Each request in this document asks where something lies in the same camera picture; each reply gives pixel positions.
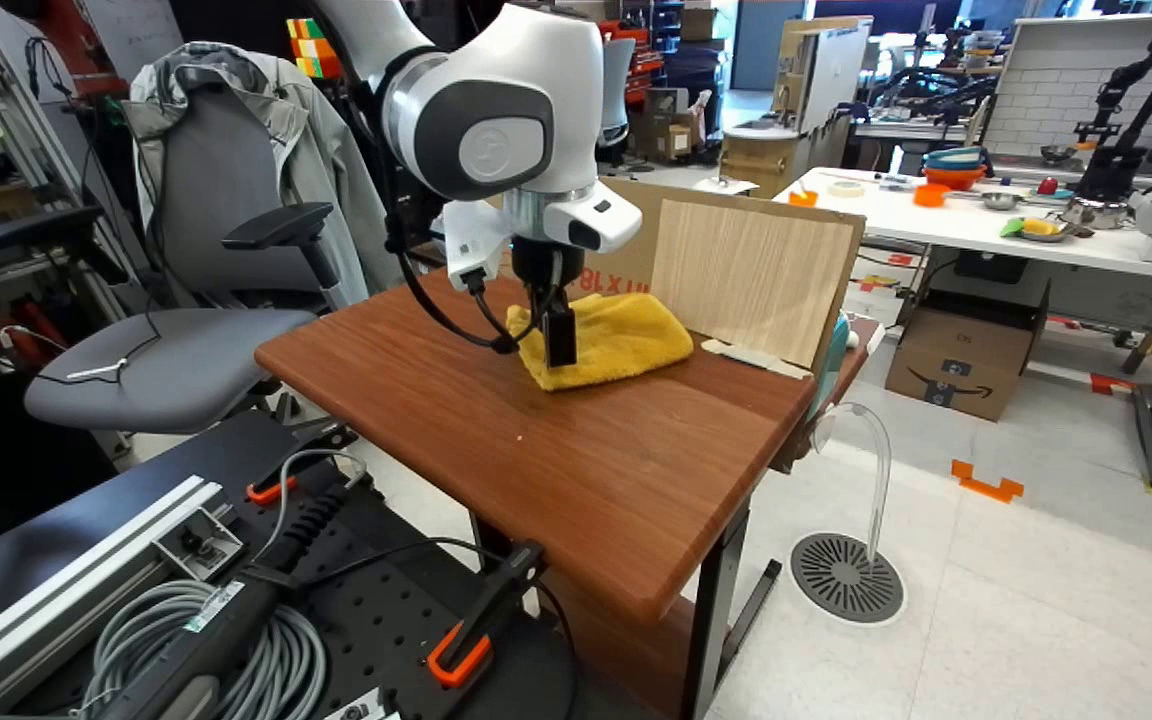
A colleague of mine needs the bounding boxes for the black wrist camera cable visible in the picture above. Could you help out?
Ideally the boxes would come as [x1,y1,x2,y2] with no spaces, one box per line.
[388,76,541,355]

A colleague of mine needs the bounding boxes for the white wrist camera unit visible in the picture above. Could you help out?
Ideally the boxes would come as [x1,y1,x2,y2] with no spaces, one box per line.
[436,177,649,294]

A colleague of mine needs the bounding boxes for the black under-table drawer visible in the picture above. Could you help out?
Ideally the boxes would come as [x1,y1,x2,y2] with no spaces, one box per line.
[929,247,1051,316]

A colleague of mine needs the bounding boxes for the orange floor bracket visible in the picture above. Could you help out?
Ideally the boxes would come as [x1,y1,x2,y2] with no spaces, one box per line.
[949,456,1027,509]

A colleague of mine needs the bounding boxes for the colourful puzzle cube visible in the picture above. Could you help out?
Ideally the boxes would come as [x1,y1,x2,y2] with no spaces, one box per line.
[283,13,346,83]

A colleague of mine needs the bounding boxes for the short aluminium rail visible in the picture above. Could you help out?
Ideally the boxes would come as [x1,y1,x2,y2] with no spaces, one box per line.
[324,686,406,720]

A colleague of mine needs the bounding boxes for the blue and orange bowls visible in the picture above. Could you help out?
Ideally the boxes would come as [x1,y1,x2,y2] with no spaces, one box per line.
[920,149,992,190]

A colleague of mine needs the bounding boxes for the long aluminium rail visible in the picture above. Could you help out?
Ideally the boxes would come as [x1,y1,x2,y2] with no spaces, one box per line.
[0,470,247,716]

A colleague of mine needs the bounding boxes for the stack of cardboard boxes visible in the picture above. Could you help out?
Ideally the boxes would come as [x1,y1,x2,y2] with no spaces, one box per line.
[716,119,821,202]

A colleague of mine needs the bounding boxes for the light wood base strip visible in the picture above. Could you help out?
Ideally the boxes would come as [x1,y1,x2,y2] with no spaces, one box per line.
[696,330,815,384]

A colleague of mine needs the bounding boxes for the thick black connector cable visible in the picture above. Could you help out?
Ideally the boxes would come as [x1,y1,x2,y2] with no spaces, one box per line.
[92,470,360,720]

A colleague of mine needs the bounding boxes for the upright cardboard board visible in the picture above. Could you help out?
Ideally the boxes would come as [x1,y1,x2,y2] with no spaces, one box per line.
[771,13,875,135]

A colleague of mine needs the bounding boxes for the cardboard box with drone print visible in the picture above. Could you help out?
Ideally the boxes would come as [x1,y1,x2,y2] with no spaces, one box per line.
[885,291,1048,425]

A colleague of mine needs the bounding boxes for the green and yellow toy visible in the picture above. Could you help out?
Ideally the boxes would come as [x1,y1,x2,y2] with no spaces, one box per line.
[999,212,1070,247]

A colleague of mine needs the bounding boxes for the grey office chair with jacket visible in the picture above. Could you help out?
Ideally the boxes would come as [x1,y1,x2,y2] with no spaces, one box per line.
[21,42,399,434]

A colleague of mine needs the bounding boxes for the black clamp orange handle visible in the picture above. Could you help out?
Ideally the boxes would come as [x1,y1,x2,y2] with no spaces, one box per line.
[239,445,360,517]
[421,536,552,696]

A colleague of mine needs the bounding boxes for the light wood panel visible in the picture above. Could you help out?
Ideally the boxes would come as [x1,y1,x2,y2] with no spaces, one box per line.
[649,194,866,374]

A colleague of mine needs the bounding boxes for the white gooseneck stand round base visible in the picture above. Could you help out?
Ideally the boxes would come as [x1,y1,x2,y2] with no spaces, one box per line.
[787,396,913,627]

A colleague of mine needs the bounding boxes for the light grey office chair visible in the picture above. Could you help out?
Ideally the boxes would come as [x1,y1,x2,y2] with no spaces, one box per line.
[595,36,642,150]

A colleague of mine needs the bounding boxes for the brown wooden desk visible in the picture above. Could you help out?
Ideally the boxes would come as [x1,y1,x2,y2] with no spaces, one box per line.
[250,254,872,720]

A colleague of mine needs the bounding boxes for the white perforated board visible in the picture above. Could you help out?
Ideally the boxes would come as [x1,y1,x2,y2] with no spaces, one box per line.
[978,6,1152,173]

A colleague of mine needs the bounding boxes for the grey metal stand pole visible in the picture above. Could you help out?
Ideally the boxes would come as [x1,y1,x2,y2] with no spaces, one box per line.
[0,0,159,316]

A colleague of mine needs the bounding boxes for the grey coiled cable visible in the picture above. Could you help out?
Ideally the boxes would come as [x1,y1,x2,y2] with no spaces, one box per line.
[67,570,332,720]

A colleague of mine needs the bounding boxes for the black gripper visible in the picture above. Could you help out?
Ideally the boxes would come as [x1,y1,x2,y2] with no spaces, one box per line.
[507,236,585,373]

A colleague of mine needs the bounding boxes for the white work table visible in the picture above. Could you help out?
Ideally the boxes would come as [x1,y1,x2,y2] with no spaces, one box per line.
[771,159,1152,504]

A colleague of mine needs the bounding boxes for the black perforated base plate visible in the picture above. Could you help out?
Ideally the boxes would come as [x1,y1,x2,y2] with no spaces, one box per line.
[0,402,579,720]

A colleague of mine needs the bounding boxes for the teal plastic object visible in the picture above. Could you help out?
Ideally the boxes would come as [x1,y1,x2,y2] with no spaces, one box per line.
[813,312,858,402]

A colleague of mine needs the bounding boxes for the yellow towel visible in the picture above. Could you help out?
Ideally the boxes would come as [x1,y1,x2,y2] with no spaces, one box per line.
[503,288,699,396]

